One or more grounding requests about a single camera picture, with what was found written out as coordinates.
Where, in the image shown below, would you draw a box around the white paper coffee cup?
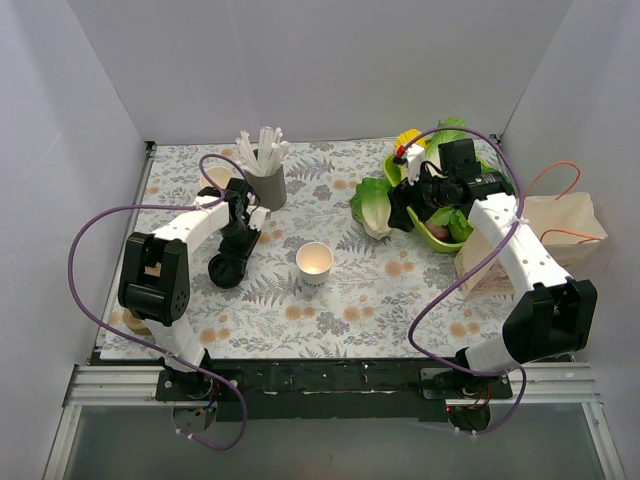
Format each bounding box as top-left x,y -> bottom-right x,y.
296,242 -> 334,287

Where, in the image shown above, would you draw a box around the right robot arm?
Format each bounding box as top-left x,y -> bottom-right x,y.
388,138 -> 597,398

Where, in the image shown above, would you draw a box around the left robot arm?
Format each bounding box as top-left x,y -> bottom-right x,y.
118,178 -> 269,400

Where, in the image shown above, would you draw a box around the green vegetable tray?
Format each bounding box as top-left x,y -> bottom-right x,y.
382,153 -> 466,253

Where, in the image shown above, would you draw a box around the romaine lettuce toy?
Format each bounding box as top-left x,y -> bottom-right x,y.
350,177 -> 391,240

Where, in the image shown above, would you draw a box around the grey straw holder cup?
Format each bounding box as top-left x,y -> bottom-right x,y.
245,165 -> 287,211

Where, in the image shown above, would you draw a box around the yellow napa cabbage toy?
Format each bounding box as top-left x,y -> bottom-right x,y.
394,128 -> 430,151

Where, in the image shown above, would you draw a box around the stack of paper cups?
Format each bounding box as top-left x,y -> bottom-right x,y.
199,166 -> 233,196

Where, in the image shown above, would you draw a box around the green napa cabbage toy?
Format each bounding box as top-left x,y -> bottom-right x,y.
434,117 -> 467,143

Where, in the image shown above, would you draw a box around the cardboard cup carrier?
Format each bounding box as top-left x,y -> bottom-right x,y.
123,309 -> 151,336

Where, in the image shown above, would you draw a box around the brown paper bag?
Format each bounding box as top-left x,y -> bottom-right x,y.
454,189 -> 608,300

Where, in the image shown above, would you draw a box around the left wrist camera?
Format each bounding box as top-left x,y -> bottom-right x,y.
247,206 -> 271,231

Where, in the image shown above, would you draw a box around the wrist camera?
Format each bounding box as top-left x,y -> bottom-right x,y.
247,206 -> 271,231
393,143 -> 426,185

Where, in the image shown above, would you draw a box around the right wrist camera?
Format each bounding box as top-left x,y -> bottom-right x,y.
393,143 -> 426,185

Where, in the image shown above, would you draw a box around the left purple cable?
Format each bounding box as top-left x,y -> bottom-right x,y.
67,153 -> 250,454

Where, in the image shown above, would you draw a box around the purple cable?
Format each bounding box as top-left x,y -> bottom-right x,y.
408,126 -> 531,436
67,153 -> 250,454

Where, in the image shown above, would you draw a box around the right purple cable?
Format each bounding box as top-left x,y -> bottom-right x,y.
408,126 -> 531,436

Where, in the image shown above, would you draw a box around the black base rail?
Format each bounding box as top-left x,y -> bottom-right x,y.
155,358 -> 513,422

